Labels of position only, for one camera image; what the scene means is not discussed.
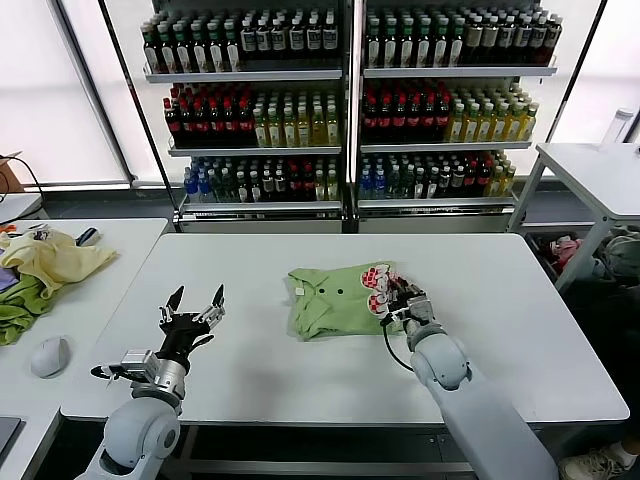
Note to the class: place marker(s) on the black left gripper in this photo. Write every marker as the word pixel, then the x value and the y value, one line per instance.
pixel 182 335

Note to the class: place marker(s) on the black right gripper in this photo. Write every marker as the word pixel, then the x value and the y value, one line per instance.
pixel 402 304

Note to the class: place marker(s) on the green polo shirt red print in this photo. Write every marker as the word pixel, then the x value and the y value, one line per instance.
pixel 330 305

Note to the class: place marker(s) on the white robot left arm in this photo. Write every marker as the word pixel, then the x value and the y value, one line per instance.
pixel 140 430

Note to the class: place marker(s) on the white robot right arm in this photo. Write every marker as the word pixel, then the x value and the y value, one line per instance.
pixel 465 400

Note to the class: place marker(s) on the pink clothes pile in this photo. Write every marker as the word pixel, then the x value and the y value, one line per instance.
pixel 565 250

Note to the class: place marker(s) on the dark blue small object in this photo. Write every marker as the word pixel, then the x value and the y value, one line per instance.
pixel 87 236

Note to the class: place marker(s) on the pale yellow garment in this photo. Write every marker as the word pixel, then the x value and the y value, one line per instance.
pixel 60 260

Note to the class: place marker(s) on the dark storage crate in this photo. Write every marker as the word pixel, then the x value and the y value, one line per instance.
pixel 540 255

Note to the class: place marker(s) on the white computer mouse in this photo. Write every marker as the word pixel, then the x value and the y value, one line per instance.
pixel 50 357

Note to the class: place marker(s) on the red cap cola bottle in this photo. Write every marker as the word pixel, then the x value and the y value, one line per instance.
pixel 244 125
pixel 369 122
pixel 385 122
pixel 216 125
pixel 230 125
pixel 187 125
pixel 443 122
pixel 415 122
pixel 400 122
pixel 201 125
pixel 429 122
pixel 173 125

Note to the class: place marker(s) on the yellow juice bottle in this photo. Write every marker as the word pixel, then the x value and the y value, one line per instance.
pixel 456 127
pixel 470 127
pixel 499 127
pixel 305 131
pixel 513 127
pixel 527 126
pixel 319 131
pixel 260 131
pixel 290 131
pixel 333 131
pixel 275 131
pixel 484 127

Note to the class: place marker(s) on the small black white object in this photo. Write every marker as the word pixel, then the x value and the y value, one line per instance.
pixel 40 232

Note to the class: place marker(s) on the green crumpled cloth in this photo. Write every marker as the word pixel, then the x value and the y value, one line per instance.
pixel 20 305

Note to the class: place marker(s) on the purple cloth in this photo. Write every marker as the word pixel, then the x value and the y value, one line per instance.
pixel 6 280

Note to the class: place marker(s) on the small orange object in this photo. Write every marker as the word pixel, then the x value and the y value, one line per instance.
pixel 6 230

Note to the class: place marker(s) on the black slanted metal pole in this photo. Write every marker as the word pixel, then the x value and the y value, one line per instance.
pixel 577 70
pixel 135 100

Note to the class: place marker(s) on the white side table with legs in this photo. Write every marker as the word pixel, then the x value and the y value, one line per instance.
pixel 590 175

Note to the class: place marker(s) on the grey metal drinks shelf unit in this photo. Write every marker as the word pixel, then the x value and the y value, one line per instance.
pixel 240 76
pixel 450 72

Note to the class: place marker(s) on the grey garment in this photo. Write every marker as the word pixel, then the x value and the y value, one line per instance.
pixel 620 260

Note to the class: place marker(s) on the dark grey laptop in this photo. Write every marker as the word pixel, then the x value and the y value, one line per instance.
pixel 9 432

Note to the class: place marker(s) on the brown cardboard box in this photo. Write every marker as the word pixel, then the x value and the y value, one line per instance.
pixel 9 175

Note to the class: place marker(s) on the green cap tea bottle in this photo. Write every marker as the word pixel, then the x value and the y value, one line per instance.
pixel 218 50
pixel 374 47
pixel 168 50
pixel 391 47
pixel 440 47
pixel 233 50
pixel 151 50
pixel 456 47
pixel 424 47
pixel 185 50
pixel 407 47
pixel 201 50

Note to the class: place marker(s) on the dark bottle beige label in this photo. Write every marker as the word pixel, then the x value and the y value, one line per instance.
pixel 490 41
pixel 474 42

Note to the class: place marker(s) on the dark bottle white label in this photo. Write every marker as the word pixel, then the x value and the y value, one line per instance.
pixel 523 40
pixel 264 39
pixel 249 40
pixel 538 40
pixel 330 37
pixel 280 39
pixel 507 40
pixel 297 39
pixel 314 38
pixel 553 40

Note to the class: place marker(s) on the white grey sneaker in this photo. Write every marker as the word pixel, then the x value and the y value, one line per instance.
pixel 595 462

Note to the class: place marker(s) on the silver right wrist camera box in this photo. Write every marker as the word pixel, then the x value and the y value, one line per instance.
pixel 423 307

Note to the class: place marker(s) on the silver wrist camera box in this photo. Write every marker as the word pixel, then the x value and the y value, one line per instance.
pixel 137 365
pixel 423 307

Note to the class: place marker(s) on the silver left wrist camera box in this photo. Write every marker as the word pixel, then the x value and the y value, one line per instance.
pixel 137 365

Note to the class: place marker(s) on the grey window frame post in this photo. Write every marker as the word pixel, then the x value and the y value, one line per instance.
pixel 100 100

